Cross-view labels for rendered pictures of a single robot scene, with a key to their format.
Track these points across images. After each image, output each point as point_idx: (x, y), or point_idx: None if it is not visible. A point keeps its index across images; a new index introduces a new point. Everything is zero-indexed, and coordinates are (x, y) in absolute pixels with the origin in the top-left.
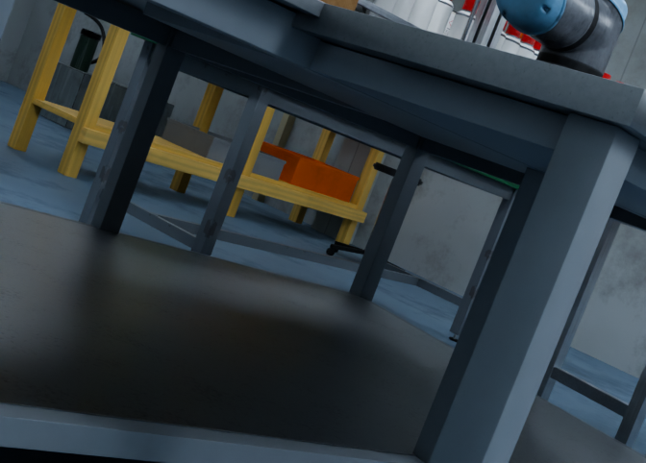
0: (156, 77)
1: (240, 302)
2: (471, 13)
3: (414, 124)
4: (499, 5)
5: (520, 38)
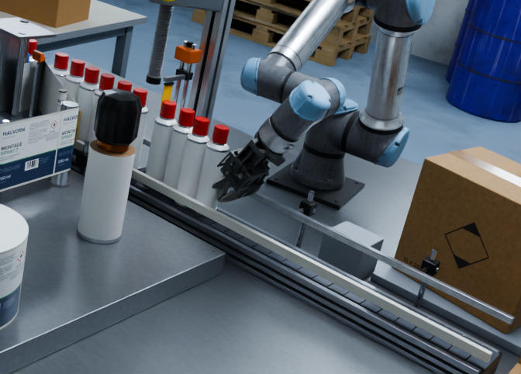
0: None
1: None
2: None
3: None
4: (390, 164)
5: (39, 62)
